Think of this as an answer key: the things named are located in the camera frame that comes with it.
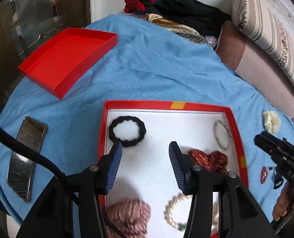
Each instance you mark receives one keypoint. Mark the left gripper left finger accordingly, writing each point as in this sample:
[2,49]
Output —
[107,169]

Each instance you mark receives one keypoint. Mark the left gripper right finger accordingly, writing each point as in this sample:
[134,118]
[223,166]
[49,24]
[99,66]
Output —
[182,166]

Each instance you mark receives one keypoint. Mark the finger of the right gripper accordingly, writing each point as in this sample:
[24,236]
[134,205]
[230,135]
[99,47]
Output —
[280,150]

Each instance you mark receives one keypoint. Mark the red polka dot scrunchie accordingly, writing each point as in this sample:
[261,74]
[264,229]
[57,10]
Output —
[215,162]

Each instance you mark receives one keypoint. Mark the red white jewelry box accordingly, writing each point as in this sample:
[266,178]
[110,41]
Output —
[145,170]

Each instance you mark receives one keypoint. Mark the red plaid scrunchie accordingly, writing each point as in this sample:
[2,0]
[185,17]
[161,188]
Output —
[130,216]

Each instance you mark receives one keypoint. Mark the white dotted scrunchie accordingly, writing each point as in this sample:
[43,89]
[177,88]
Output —
[215,218]

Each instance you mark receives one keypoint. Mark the right hand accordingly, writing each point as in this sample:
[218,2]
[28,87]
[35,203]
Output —
[282,203]

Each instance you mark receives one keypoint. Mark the cream dotted scrunchie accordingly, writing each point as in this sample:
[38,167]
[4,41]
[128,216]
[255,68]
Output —
[271,122]

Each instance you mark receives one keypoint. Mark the black smartphone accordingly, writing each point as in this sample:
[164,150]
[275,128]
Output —
[21,169]

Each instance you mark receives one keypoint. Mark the striped beige pillow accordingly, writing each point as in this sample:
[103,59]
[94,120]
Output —
[258,23]

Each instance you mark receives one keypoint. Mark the pink brown folded blanket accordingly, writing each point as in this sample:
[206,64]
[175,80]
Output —
[253,65]

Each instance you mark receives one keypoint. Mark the blue towel bedspread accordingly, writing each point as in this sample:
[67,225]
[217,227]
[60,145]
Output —
[148,63]

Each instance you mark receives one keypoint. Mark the red box lid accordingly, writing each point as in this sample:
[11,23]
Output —
[57,64]

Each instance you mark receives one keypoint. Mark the pile of dark clothes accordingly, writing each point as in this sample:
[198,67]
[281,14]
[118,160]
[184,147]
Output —
[195,21]

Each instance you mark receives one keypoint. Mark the wooden glass door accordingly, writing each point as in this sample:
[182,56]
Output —
[27,24]

